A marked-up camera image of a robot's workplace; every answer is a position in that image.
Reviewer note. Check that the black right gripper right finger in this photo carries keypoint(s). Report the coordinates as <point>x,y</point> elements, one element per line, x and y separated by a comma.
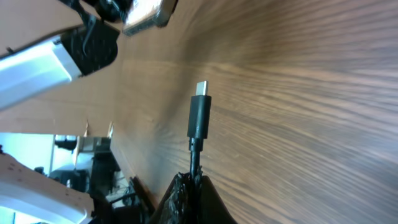
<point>209,208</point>

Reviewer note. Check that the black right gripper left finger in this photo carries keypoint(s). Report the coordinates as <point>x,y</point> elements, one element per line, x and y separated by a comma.
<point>175,206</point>

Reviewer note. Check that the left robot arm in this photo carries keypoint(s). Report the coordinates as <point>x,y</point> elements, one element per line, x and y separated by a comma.
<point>65,55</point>

